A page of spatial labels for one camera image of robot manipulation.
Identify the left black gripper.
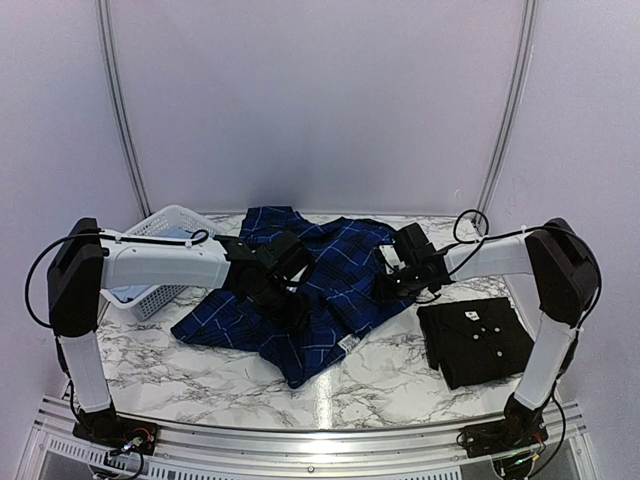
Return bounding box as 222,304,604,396
251,276,314,330

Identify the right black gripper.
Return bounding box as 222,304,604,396
371,262,421,304

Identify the blue plaid long sleeve shirt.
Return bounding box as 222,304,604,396
170,206,412,389

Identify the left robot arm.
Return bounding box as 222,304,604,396
24,217,315,445

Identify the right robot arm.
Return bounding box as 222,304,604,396
374,218,602,448

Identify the folded black shirt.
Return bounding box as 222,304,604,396
417,297,534,390

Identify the white plastic laundry basket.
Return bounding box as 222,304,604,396
101,205,220,321

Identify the light blue shirt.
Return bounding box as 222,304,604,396
107,225,194,317

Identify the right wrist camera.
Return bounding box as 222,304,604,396
378,244,405,274

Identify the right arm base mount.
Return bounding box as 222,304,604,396
456,420,549,458

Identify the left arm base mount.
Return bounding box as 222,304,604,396
72,417,160,455

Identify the aluminium front table rail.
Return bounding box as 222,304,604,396
16,397,601,479

